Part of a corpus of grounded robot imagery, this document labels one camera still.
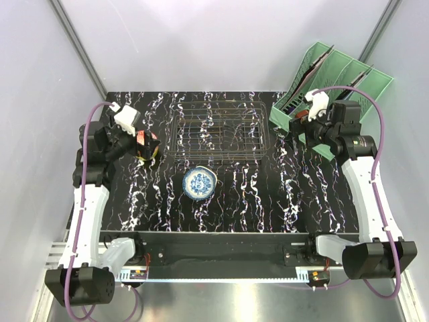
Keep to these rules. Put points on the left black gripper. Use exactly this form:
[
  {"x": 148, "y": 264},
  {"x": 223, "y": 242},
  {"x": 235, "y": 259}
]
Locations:
[{"x": 117, "y": 129}]

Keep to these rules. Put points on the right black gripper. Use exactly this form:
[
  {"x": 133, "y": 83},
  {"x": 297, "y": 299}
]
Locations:
[{"x": 300, "y": 126}]

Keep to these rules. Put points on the red patterned bowl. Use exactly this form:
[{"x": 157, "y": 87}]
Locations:
[{"x": 147, "y": 143}]

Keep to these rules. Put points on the yellow green bowl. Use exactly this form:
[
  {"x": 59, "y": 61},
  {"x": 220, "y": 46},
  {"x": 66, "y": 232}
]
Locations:
[{"x": 147, "y": 159}]

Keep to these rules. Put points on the wire dish rack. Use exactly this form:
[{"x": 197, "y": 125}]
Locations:
[{"x": 218, "y": 130}]

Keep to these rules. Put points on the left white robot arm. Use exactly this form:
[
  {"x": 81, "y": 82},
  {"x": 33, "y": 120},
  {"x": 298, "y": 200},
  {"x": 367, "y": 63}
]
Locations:
[{"x": 85, "y": 276}]

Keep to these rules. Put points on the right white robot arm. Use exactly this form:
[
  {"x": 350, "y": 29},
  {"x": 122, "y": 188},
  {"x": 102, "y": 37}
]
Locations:
[{"x": 381, "y": 251}]

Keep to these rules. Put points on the brown block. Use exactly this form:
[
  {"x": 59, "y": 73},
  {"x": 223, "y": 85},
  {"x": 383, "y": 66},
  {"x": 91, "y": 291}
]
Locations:
[{"x": 301, "y": 114}]

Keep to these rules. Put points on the green file organizer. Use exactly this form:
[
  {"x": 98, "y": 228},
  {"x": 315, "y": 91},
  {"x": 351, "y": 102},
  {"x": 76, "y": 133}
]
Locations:
[{"x": 333, "y": 77}]

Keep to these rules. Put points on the black folder in organizer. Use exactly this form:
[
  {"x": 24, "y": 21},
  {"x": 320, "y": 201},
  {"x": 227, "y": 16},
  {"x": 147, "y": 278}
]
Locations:
[{"x": 308, "y": 74}]

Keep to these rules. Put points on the blue white patterned bowl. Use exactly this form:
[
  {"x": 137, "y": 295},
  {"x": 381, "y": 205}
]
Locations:
[{"x": 199, "y": 183}]

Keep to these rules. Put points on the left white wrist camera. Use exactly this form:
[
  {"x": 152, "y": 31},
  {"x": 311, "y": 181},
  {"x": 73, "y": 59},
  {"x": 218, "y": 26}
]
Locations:
[{"x": 126, "y": 119}]

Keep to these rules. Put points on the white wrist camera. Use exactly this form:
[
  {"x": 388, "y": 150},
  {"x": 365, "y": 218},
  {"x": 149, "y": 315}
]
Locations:
[
  {"x": 126, "y": 119},
  {"x": 319, "y": 103}
]

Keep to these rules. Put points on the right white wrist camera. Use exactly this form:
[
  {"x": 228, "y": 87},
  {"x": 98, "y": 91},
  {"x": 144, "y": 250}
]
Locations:
[{"x": 319, "y": 103}]

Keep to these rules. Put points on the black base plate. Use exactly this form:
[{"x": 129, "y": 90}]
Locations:
[{"x": 224, "y": 256}]

